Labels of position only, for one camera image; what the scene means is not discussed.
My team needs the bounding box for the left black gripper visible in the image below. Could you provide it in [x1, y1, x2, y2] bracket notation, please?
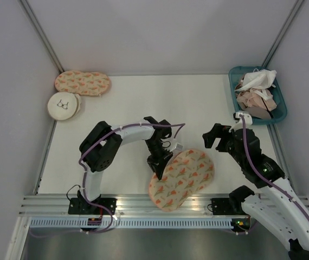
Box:
[144, 139, 172, 180]

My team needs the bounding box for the floral mesh laundry bag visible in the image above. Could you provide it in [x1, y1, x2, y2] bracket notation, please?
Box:
[149, 148, 215, 212]

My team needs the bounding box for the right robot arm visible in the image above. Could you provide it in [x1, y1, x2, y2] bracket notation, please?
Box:
[202, 123, 309, 259]

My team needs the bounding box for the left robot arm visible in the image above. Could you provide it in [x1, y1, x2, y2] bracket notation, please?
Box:
[79, 116, 174, 215]

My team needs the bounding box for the taupe bra in basket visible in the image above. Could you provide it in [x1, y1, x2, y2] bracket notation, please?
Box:
[244, 107, 272, 120]

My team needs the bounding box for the pink bra in basket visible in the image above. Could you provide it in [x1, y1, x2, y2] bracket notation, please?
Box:
[236, 89, 277, 111]

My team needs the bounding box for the white bra in basket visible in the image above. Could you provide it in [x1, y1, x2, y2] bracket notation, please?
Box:
[235, 69, 277, 92]

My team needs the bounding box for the round cream laundry bag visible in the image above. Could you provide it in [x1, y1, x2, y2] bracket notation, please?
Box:
[47, 92, 82, 121]

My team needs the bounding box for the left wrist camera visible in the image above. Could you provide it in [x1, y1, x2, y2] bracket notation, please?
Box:
[170, 142, 183, 152]

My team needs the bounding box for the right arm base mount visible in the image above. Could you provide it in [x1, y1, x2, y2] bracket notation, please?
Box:
[207, 198, 245, 216]

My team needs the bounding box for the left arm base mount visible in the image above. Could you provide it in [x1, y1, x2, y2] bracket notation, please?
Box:
[68, 198, 117, 215]

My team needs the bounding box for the aluminium front rail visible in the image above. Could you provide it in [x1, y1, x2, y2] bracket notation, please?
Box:
[18, 193, 309, 217]

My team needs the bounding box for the white slotted cable duct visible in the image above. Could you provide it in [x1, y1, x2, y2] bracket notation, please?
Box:
[30, 217, 233, 229]

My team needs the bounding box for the right aluminium frame post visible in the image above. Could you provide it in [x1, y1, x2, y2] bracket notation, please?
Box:
[261, 0, 306, 67]

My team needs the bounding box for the aluminium frame post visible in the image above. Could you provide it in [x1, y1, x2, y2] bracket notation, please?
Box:
[261, 0, 306, 67]
[18, 0, 64, 73]

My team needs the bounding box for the left aluminium frame post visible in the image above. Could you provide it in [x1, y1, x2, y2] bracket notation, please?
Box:
[18, 0, 64, 73]

